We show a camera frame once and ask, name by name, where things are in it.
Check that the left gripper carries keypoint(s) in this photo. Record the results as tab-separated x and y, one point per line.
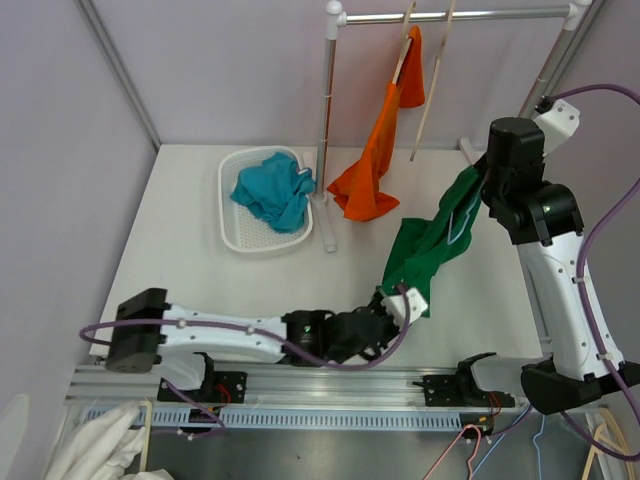
392	328

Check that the green t shirt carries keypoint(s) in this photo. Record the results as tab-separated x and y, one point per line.
420	250

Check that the orange t shirt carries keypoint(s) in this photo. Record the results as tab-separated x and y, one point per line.
357	190

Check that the teal blue t shirt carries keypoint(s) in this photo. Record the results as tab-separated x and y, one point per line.
275	192

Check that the light blue wire hanger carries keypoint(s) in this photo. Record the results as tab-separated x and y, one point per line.
463	216

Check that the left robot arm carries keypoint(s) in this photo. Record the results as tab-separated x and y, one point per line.
180	345

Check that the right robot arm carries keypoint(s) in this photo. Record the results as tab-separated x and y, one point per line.
545	225

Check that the white perforated plastic basket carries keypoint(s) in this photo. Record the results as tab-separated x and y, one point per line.
240	230

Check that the white cloth pile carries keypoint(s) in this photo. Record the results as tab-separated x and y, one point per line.
104	448

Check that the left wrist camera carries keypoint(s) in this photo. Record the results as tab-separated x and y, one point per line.
409	306

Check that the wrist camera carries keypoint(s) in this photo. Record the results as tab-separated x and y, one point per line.
558	120
409	306

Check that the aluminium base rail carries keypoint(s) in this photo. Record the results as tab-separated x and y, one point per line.
254	396

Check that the blue wire hanger on floor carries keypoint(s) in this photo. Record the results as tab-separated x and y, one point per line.
500	435

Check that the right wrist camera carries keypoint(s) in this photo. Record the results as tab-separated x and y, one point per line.
558	120

